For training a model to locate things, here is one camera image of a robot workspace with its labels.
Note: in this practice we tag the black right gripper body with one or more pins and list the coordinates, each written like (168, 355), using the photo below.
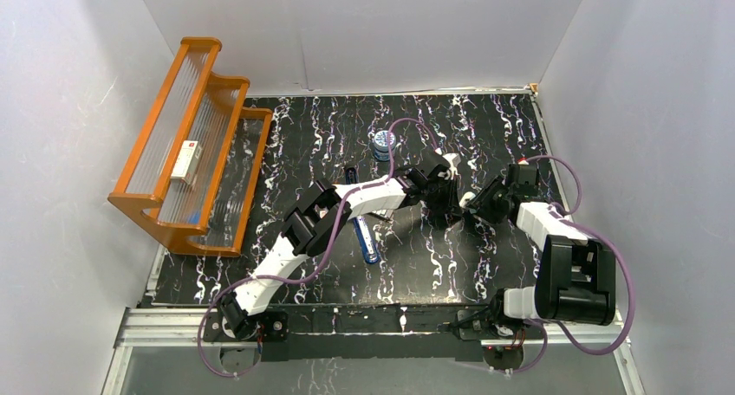
(491, 200)

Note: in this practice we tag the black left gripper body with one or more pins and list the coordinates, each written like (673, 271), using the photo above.
(439, 203)

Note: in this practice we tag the silver staple strips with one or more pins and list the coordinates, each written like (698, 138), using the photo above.
(384, 215)

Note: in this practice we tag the blue black stapler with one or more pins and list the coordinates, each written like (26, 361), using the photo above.
(363, 232)

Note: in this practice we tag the white light-blue staple remover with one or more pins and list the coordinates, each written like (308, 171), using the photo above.
(466, 199)

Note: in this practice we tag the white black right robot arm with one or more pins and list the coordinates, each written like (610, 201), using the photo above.
(576, 279)

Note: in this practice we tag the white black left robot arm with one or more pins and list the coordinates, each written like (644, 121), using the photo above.
(310, 228)

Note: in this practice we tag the blue white round tin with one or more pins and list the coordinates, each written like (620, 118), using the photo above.
(383, 145)

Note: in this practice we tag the orange wooden tiered shelf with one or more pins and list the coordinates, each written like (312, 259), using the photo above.
(209, 217)

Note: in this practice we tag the white red box on shelf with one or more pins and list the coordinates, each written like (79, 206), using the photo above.
(186, 164)

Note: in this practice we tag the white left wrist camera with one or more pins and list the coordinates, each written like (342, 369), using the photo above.
(449, 160)

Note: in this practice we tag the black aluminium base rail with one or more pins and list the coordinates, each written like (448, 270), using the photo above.
(321, 331)

